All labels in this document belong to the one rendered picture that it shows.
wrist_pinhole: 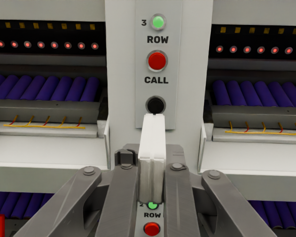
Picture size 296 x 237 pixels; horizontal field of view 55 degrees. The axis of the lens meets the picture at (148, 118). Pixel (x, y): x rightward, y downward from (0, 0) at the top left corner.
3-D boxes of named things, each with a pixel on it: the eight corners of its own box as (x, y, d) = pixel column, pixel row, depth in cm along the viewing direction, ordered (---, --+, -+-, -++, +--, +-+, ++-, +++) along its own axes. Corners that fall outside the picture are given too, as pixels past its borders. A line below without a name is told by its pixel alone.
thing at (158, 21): (163, 28, 25) (164, 16, 24) (152, 27, 25) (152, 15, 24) (163, 27, 26) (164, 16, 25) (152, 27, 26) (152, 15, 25)
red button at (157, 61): (165, 70, 26) (166, 52, 26) (148, 70, 26) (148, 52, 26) (165, 68, 27) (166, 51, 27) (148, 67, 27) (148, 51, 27)
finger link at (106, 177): (136, 214, 14) (76, 211, 14) (142, 163, 19) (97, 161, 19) (136, 188, 14) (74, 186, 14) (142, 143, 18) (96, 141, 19)
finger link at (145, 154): (150, 205, 16) (137, 204, 16) (153, 148, 23) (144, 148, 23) (151, 158, 15) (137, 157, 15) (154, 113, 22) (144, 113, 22)
